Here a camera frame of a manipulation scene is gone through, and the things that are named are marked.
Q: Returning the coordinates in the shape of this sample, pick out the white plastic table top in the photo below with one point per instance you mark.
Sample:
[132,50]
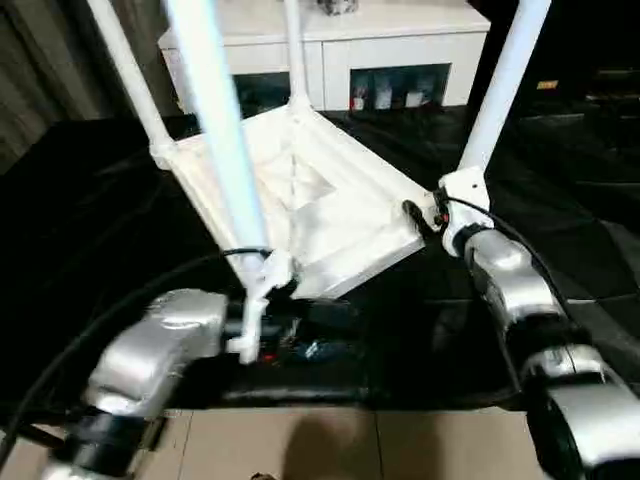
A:
[340,215]

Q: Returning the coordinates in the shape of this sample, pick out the grey curtain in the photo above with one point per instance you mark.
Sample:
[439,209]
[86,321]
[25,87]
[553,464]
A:
[40,75]

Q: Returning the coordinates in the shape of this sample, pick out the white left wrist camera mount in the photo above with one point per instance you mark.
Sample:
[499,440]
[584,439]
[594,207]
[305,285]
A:
[252,320]

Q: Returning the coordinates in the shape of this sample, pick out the glass bowl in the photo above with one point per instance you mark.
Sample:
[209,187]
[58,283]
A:
[340,6]

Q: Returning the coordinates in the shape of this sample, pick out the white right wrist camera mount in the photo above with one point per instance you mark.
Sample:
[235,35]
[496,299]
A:
[465,190]

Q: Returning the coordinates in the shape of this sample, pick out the black mat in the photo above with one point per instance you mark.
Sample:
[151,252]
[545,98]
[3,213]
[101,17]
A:
[100,225]

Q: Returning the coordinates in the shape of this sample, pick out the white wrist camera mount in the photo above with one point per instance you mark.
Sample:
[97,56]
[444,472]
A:
[252,320]
[465,190]

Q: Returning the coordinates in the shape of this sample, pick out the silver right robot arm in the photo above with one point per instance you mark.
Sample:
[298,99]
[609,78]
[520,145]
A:
[505,270]

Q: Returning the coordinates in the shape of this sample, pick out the dark low shelf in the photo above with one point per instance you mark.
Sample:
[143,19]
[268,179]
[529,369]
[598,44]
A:
[612,90]

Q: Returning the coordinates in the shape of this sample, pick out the white cabinet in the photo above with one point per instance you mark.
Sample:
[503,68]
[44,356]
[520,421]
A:
[400,35]

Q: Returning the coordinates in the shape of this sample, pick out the white plastic table leg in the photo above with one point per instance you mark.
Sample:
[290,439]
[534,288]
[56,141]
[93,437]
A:
[125,75]
[295,50]
[215,125]
[500,90]

